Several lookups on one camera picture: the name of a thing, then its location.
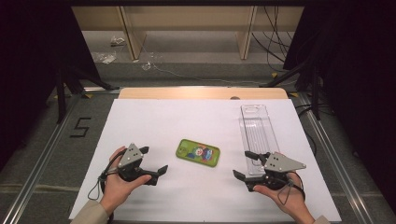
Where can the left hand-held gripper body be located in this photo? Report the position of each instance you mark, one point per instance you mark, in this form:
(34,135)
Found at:
(130,157)

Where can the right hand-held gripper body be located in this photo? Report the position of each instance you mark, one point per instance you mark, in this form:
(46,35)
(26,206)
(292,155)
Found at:
(280,163)

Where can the clear plastic tray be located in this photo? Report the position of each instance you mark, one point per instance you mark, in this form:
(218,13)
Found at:
(258,133)

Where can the green cartoon print phone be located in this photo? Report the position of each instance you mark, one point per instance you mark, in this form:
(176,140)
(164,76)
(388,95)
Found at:
(198,153)

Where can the person's left hand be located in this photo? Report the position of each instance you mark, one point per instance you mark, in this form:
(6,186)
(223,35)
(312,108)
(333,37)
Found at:
(121,186)

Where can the person's right hand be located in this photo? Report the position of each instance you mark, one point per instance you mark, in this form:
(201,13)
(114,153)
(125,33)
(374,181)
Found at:
(289,199)

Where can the white board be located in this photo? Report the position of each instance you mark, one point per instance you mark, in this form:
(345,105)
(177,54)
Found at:
(186,124)

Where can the light wooden table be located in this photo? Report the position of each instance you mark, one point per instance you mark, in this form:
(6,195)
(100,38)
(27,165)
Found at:
(186,92)

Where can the black metal stand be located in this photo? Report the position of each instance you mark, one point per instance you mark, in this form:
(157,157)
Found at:
(315,93)
(62,93)

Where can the crumpled clear plastic wrapper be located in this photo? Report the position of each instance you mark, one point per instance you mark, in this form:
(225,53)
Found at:
(146,66)
(117,40)
(106,57)

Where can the black curtain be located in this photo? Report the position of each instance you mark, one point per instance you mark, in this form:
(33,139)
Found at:
(31,62)
(358,77)

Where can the light wooden bench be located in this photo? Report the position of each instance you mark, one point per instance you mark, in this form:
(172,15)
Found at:
(186,18)

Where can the aluminium floor rail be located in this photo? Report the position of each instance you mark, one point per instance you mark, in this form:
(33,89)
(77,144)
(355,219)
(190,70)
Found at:
(336,161)
(40,161)

